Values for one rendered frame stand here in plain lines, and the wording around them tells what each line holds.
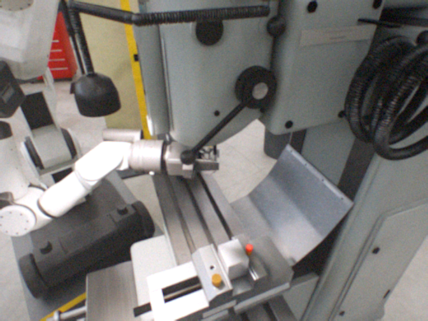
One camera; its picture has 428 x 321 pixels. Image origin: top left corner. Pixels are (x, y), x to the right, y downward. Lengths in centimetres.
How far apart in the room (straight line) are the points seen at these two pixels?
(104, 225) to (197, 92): 109
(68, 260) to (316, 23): 129
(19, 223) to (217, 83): 55
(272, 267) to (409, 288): 154
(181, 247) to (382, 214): 58
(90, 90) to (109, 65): 184
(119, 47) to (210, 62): 186
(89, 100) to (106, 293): 73
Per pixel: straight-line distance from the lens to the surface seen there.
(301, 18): 49
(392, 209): 92
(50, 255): 141
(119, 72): 233
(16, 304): 214
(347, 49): 57
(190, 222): 90
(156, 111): 54
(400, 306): 211
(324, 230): 88
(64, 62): 517
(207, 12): 35
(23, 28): 76
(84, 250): 141
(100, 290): 107
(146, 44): 50
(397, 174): 80
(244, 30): 47
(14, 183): 76
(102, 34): 226
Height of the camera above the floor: 163
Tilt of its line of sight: 36 degrees down
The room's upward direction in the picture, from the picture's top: straight up
